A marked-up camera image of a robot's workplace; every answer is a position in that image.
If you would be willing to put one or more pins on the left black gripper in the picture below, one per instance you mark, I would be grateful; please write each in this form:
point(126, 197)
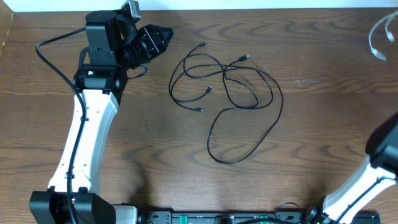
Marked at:
point(153, 42)

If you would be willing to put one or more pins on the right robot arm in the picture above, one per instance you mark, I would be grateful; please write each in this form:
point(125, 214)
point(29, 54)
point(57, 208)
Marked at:
point(377, 173)

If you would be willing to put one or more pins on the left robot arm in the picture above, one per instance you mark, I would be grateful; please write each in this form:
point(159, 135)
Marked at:
point(115, 45)

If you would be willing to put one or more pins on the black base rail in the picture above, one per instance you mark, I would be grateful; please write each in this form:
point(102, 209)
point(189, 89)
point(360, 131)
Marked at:
point(170, 217)

